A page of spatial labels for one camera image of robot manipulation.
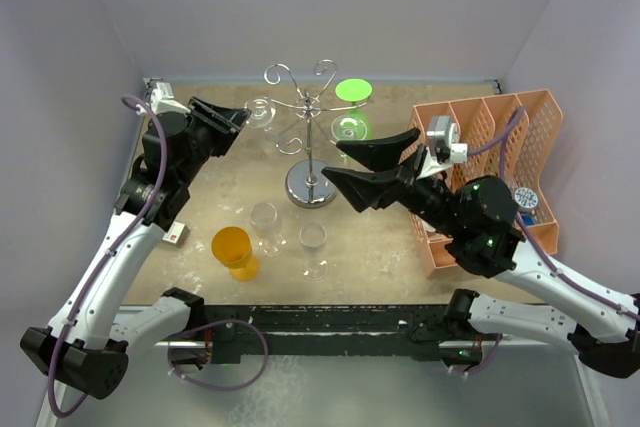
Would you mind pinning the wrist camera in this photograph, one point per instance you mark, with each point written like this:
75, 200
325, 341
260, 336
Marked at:
162, 99
442, 149

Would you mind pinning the small white card box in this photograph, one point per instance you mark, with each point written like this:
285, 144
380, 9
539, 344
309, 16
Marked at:
176, 235

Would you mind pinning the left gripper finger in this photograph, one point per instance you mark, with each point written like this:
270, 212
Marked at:
208, 115
228, 135

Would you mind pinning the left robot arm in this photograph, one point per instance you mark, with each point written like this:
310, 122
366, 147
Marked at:
83, 346

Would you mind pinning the black base frame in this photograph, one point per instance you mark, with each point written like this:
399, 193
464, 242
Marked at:
419, 332

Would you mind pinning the chrome wine glass rack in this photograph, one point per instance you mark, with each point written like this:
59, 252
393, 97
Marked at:
304, 183

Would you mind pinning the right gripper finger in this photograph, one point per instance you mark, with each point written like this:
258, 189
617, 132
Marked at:
379, 154
364, 190

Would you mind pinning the orange plastic wine glass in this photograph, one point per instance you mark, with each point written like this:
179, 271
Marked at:
232, 247

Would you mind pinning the orange plastic file organizer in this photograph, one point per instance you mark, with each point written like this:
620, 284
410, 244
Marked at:
529, 145

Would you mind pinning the clear wine glass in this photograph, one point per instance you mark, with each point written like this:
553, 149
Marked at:
266, 223
262, 115
313, 237

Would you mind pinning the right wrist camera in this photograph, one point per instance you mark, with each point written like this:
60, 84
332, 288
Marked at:
442, 149

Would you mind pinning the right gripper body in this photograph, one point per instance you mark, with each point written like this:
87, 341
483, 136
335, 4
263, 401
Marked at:
409, 185

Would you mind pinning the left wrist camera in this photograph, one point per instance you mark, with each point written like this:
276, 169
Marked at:
162, 99

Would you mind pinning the green plastic wine glass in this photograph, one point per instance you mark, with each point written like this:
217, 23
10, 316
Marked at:
353, 124

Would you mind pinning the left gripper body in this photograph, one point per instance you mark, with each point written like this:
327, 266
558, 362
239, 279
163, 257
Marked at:
207, 135

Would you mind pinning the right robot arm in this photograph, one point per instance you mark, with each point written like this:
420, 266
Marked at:
598, 324

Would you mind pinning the blue patterned round item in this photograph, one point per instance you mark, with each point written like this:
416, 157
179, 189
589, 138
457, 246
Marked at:
526, 198

